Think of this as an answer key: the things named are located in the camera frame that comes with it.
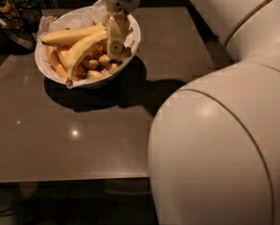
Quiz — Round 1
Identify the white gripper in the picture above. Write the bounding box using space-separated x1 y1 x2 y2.
103 0 140 59

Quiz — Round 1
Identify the large front yellow banana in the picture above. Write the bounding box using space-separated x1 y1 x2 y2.
64 29 108 80

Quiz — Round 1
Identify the large yellow banana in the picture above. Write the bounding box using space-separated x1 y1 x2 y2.
41 22 106 46
64 29 108 80

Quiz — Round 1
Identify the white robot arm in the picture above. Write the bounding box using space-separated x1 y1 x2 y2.
148 0 280 225

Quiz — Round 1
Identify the white bowl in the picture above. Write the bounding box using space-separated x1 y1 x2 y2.
35 1 141 89

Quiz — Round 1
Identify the white paper bowl liner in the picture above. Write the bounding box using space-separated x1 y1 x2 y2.
35 0 140 89

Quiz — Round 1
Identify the large rear yellow banana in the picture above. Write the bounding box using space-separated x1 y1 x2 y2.
41 22 106 46

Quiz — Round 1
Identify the orange banana at left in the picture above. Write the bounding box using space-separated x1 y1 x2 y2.
46 46 67 79

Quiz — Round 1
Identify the dark chair with clutter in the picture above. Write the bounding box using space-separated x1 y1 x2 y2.
0 0 53 54

